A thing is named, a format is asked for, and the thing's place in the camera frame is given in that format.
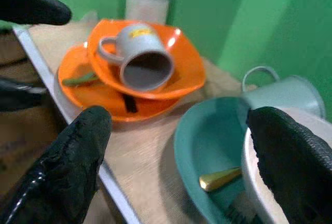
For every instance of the white bowl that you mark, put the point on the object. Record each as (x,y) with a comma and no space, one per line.
(249,182)

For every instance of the light blue mug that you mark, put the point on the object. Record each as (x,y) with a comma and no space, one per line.
(282,94)

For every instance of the orange deep bowl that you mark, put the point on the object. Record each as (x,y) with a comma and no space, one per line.
(186,63)

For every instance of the teal plate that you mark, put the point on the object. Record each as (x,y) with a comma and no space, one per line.
(207,136)

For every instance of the orange flat plate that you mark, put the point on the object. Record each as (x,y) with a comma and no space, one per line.
(103,102)

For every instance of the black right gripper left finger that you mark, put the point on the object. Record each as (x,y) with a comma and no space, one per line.
(62,172)

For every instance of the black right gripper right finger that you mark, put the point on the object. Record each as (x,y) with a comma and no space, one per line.
(295,167)

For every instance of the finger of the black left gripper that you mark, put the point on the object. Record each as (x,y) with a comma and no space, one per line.
(28,6)
(15,95)

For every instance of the white bottle with black cap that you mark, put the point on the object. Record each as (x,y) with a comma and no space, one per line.
(145,6)

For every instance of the grey mug with yellow print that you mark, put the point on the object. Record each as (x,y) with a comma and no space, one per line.
(140,47)

